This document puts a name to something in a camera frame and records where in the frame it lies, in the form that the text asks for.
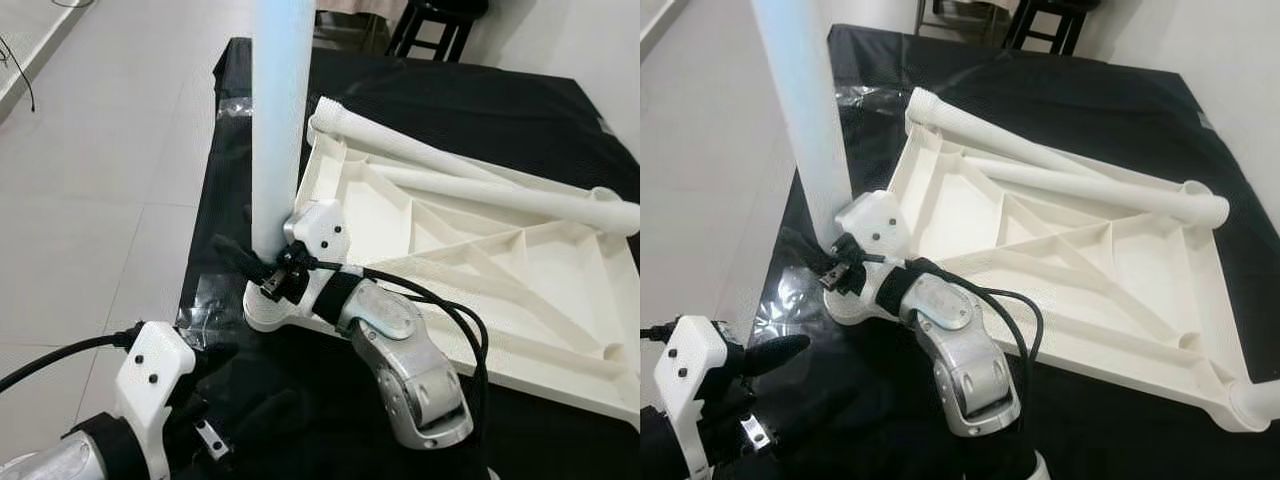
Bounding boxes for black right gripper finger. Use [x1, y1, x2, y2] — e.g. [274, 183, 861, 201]
[212, 235, 271, 286]
[785, 228, 846, 283]

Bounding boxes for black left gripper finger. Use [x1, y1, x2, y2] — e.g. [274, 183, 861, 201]
[775, 385, 863, 453]
[735, 333, 811, 379]
[185, 340, 241, 379]
[225, 388, 306, 446]

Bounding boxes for white plastic children table top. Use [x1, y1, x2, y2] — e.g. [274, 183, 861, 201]
[243, 128, 640, 413]
[822, 120, 1280, 433]

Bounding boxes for black tablecloth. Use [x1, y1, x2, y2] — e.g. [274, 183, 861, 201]
[178, 38, 640, 480]
[750, 22, 1280, 480]

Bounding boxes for black stool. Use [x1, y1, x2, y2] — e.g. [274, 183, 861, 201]
[385, 0, 491, 63]
[1003, 0, 1101, 56]

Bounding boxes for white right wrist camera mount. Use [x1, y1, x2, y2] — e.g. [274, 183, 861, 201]
[834, 189, 913, 293]
[284, 198, 353, 301]

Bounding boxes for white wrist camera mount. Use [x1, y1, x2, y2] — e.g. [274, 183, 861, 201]
[652, 315, 729, 479]
[284, 198, 353, 301]
[113, 320, 198, 479]
[834, 189, 913, 293]

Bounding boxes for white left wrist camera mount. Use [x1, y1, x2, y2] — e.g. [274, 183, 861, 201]
[652, 315, 729, 479]
[113, 320, 198, 479]

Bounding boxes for black wall cables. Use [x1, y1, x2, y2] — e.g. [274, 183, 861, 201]
[0, 35, 36, 113]

